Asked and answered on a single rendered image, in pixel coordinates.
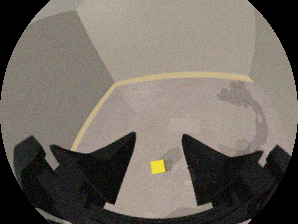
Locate yellow cube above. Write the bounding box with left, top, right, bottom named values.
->
left=152, top=160, right=166, bottom=175

